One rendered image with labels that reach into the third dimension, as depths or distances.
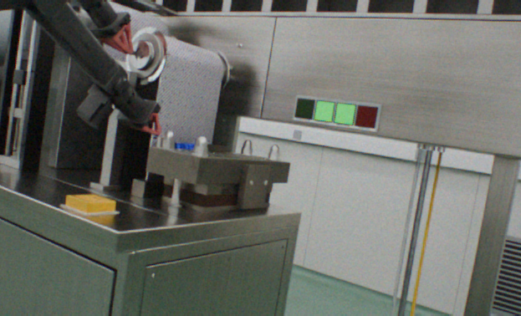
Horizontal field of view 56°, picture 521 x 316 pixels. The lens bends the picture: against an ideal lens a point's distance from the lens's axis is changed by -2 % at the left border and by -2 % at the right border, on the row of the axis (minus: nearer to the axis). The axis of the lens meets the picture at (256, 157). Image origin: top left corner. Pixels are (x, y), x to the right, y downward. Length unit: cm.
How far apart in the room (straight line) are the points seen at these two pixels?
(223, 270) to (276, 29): 70
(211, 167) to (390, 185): 269
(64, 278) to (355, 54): 88
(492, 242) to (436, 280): 234
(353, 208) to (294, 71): 252
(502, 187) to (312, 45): 62
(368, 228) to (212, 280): 274
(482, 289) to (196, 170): 79
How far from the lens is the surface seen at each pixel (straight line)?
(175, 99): 130
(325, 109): 133
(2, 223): 126
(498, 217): 137
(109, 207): 103
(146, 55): 127
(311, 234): 400
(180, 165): 113
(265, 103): 144
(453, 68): 125
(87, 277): 102
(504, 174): 137
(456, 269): 365
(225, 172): 117
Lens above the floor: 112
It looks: 4 degrees down
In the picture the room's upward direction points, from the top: 9 degrees clockwise
